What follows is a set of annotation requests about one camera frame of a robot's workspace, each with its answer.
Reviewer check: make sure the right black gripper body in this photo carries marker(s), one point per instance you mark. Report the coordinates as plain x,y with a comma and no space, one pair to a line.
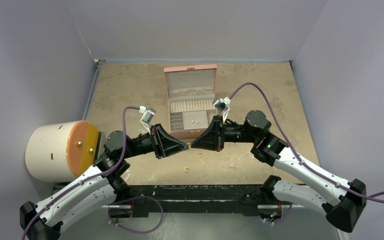
218,133

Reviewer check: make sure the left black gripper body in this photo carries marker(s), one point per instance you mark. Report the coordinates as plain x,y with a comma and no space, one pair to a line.
142,144

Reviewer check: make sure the pink jewelry box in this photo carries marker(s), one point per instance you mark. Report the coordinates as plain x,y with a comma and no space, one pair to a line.
191,91

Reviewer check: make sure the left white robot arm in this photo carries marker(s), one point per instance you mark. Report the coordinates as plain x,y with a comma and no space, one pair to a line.
101,181

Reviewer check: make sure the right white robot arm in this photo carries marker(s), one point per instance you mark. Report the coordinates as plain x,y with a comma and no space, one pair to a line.
337,198

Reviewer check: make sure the white cylinder orange lid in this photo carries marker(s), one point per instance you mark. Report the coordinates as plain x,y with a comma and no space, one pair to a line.
59,153

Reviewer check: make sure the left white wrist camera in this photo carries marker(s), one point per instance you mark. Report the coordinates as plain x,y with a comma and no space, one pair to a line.
147,116

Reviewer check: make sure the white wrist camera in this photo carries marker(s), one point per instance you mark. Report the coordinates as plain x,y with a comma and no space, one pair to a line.
147,116
223,105

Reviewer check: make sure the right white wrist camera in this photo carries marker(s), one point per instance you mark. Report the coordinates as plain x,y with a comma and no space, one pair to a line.
223,105

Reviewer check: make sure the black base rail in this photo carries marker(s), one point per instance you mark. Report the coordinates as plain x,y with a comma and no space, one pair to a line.
250,200

